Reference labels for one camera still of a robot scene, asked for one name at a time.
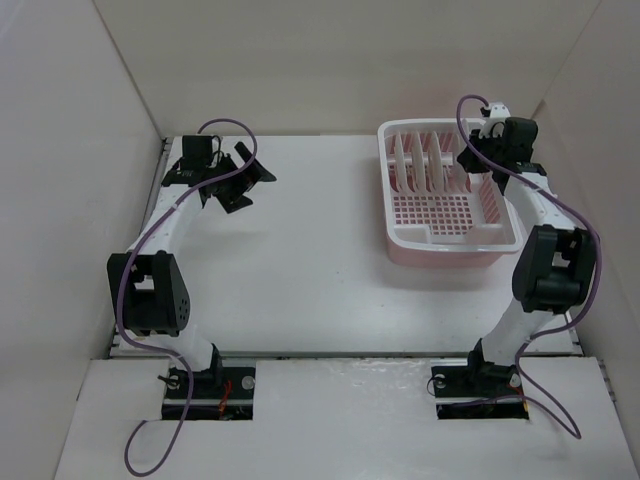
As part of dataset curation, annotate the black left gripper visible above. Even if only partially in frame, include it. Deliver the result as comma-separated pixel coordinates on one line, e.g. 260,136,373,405
206,143,274,212

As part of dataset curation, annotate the white plate black rim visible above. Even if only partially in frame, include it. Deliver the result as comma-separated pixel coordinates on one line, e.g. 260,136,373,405
450,133,466,174

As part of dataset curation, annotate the white plate green rim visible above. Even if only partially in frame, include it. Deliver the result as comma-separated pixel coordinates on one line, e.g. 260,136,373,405
428,132,445,194

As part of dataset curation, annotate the orange sunburst plate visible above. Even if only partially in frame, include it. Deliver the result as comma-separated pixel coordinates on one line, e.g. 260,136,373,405
394,133,409,194
411,131,427,194

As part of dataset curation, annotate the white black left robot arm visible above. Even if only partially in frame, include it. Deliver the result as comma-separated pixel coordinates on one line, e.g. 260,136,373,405
107,135,276,397

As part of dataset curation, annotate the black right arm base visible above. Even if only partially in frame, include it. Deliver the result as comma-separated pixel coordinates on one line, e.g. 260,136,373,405
430,364,529,420

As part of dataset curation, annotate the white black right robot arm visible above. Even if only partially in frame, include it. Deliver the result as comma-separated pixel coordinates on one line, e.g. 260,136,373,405
449,114,602,397

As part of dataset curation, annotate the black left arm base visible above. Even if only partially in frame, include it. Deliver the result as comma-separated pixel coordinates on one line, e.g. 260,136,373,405
158,366,256,421

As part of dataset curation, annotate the pink white dish rack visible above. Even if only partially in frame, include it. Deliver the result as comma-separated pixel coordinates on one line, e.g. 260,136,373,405
377,119,524,268

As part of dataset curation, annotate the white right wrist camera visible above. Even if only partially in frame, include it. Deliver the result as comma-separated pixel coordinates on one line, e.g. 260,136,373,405
479,102,511,138

